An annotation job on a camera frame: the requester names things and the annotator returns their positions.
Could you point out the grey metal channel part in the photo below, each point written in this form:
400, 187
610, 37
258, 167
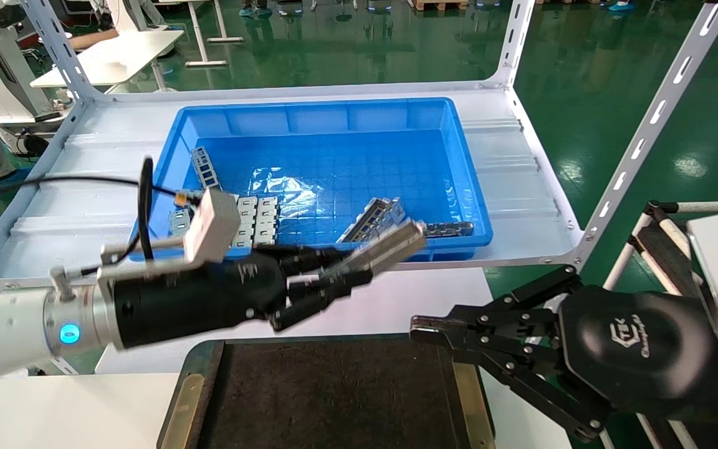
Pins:
393, 212
384, 246
362, 221

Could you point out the blue plastic bin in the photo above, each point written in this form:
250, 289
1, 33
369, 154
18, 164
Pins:
396, 162

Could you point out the dark metal strip part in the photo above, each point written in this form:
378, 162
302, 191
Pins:
452, 229

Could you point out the perforated grey metal part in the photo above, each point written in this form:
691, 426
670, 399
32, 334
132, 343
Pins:
204, 167

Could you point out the white desk frame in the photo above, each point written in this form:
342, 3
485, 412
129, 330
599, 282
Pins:
203, 37

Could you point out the black flat container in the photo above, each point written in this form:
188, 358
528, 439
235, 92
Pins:
334, 399

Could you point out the wooden pallet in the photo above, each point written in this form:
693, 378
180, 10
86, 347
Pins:
440, 4

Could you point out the clear plastic bag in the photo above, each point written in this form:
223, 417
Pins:
284, 184

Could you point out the white metal shelf rack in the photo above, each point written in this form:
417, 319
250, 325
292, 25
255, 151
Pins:
85, 187

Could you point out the white work table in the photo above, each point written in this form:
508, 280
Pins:
110, 65

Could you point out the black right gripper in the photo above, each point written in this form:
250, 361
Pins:
633, 349

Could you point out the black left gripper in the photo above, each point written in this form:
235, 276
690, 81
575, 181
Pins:
197, 305

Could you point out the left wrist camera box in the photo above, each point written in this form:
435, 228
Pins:
212, 224

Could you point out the short grey metal part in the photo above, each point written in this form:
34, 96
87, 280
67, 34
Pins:
179, 221

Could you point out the slotted grey metal part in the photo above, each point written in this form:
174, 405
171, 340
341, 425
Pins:
265, 219
247, 218

